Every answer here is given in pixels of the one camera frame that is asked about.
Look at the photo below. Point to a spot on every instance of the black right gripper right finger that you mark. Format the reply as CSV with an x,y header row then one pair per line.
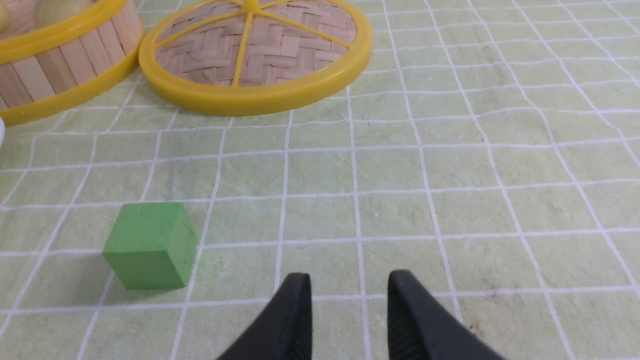
x,y
420,328

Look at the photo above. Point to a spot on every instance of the green cube block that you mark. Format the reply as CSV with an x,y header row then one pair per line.
x,y
152,246

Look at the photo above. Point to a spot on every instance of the yellow steamed bun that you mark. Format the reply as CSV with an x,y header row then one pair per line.
x,y
50,12

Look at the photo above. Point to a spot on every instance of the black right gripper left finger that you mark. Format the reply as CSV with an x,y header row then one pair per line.
x,y
284,328

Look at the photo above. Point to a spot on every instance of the bamboo steamer lid yellow rim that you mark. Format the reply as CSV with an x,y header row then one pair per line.
x,y
242,58

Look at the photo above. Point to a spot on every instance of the bamboo steamer basket yellow rim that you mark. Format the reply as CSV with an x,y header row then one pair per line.
x,y
49,70

